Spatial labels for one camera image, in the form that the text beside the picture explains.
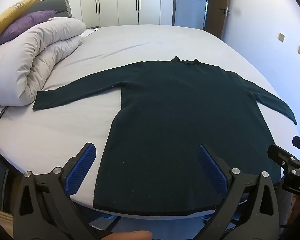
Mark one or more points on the white folded duvet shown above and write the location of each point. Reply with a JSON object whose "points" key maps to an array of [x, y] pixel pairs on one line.
{"points": [[37, 55]]}

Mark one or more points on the white wardrobe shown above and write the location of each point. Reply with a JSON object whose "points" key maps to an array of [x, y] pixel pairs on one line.
{"points": [[120, 1]]}

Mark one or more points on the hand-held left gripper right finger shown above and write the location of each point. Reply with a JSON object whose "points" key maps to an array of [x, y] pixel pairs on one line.
{"points": [[211, 167]]}

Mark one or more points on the brown wooden door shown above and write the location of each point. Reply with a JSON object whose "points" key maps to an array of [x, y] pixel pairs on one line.
{"points": [[218, 7]]}

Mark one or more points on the person's left hand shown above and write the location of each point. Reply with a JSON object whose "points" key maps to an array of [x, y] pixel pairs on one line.
{"points": [[130, 236]]}

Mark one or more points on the grey headboard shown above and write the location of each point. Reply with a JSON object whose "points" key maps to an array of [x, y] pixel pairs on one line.
{"points": [[55, 6]]}

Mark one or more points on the purple pillow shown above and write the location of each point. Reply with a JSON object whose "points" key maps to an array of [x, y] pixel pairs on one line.
{"points": [[20, 27]]}

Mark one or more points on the white papers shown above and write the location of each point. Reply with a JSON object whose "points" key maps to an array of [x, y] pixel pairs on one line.
{"points": [[91, 31]]}

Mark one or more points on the white bed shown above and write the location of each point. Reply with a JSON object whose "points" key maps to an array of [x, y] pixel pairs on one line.
{"points": [[130, 45]]}

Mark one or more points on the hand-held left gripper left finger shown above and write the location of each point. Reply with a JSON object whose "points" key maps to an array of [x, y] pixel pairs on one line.
{"points": [[83, 163]]}

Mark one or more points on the yellow pillow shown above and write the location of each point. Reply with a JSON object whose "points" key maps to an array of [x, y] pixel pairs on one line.
{"points": [[12, 12]]}

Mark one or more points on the dark green sweater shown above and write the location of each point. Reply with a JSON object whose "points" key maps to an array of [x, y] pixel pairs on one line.
{"points": [[170, 120]]}

